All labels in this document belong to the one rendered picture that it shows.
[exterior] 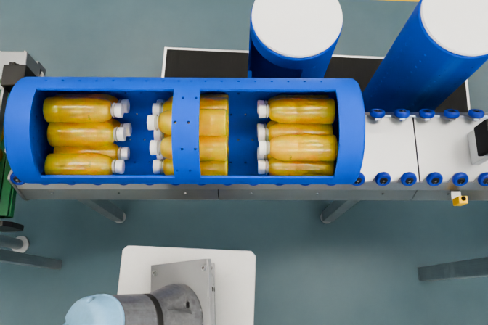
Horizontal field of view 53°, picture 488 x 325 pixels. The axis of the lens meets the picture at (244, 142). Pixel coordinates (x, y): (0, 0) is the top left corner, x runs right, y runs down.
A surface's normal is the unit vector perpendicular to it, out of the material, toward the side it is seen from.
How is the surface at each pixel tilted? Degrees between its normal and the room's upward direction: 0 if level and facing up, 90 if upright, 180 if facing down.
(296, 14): 0
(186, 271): 45
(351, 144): 30
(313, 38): 0
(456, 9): 0
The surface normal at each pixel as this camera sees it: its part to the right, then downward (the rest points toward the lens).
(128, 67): 0.01, -0.29
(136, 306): 0.54, -0.77
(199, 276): -0.69, -0.18
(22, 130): 0.01, 0.04
